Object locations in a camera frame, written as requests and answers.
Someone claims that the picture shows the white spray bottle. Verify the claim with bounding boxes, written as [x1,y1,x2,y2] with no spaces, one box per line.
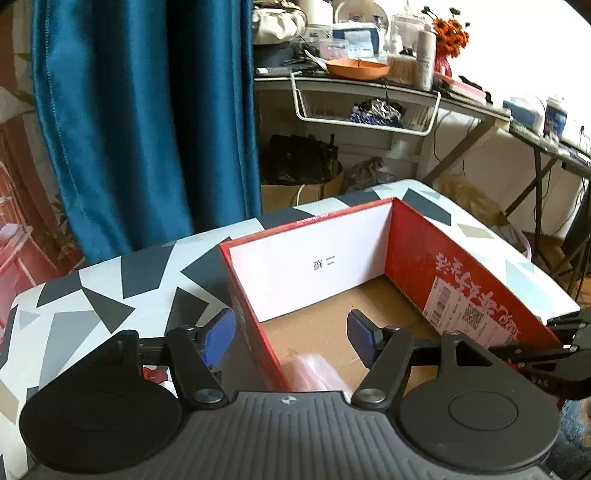
[415,25,437,91]

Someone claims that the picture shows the teal blue curtain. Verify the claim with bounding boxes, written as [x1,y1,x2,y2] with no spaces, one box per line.
[32,1,262,263]

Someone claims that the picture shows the white wire basket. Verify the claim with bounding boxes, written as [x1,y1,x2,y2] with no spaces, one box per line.
[290,74,442,137]

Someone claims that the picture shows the geometric patterned tablecloth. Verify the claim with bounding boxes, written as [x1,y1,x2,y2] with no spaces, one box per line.
[1,180,578,479]

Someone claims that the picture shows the cotton swab container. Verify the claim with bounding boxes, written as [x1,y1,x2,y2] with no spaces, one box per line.
[386,54,417,85]

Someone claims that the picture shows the pink book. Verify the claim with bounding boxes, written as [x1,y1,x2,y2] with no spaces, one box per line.
[434,72,487,104]

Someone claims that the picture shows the orange bowl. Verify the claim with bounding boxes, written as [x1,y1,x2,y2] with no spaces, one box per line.
[325,58,390,81]

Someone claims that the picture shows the red cardboard box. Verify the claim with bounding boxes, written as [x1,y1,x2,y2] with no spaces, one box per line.
[221,198,578,390]

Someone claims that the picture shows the black bag under desk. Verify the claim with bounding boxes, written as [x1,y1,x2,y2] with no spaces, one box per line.
[259,134,342,185]

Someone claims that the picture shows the cluttered white desk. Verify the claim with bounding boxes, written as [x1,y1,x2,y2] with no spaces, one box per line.
[254,72,510,185]

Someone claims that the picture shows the printed living room backdrop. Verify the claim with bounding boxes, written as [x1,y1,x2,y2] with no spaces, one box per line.
[0,45,89,324]

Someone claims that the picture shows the red vase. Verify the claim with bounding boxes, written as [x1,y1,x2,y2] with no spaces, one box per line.
[434,50,453,77]

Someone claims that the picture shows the dark red tube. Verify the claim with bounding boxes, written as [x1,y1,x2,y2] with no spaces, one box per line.
[142,366,169,384]

